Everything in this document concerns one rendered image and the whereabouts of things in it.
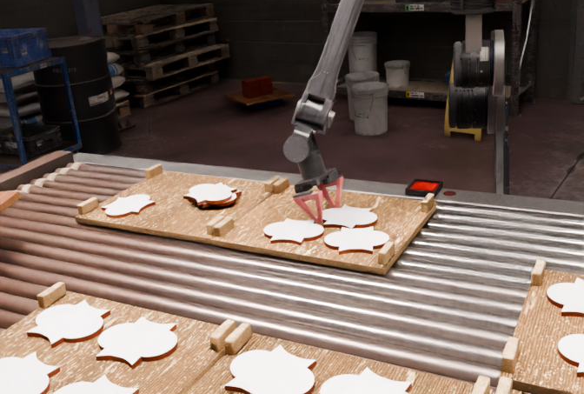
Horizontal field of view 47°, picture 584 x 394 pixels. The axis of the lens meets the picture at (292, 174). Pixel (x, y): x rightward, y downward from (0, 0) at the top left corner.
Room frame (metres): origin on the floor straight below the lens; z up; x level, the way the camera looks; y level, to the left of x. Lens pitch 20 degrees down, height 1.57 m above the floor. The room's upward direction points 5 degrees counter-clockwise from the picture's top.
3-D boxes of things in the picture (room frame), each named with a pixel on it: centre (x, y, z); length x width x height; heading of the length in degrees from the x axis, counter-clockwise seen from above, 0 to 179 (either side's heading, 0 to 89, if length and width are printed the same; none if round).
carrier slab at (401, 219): (1.43, -0.07, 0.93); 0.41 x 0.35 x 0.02; 60
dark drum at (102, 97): (5.40, 1.68, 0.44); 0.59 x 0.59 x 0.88
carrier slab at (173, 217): (1.63, 0.29, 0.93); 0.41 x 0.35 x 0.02; 61
